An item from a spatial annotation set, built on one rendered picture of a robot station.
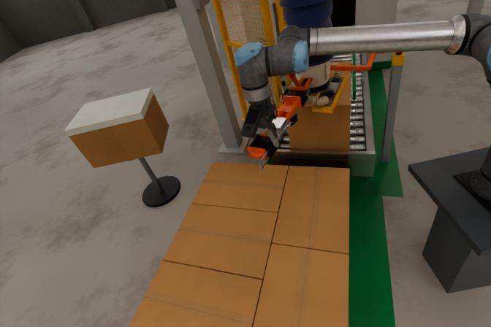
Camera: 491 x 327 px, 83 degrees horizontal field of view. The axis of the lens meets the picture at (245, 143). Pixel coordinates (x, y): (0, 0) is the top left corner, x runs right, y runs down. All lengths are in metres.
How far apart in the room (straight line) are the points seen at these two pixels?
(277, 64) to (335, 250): 1.04
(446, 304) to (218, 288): 1.31
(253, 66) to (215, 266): 1.12
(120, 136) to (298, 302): 1.67
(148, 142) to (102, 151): 0.38
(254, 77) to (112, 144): 1.70
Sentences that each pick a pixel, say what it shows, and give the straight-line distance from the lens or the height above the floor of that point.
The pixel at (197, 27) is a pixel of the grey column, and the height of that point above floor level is 1.34.
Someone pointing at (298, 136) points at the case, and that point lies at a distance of 1.93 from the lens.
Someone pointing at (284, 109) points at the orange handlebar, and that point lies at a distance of 1.19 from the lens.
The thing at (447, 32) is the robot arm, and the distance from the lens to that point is 1.06.
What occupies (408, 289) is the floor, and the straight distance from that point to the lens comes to 2.13.
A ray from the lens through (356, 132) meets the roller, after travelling 2.21.
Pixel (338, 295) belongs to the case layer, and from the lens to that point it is 1.47.
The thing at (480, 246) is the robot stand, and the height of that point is 0.75.
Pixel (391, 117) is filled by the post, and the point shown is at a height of 0.49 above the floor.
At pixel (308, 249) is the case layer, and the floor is 0.54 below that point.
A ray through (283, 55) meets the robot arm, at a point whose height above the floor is 1.60.
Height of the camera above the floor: 1.91
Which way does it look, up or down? 38 degrees down
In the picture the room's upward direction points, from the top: 16 degrees counter-clockwise
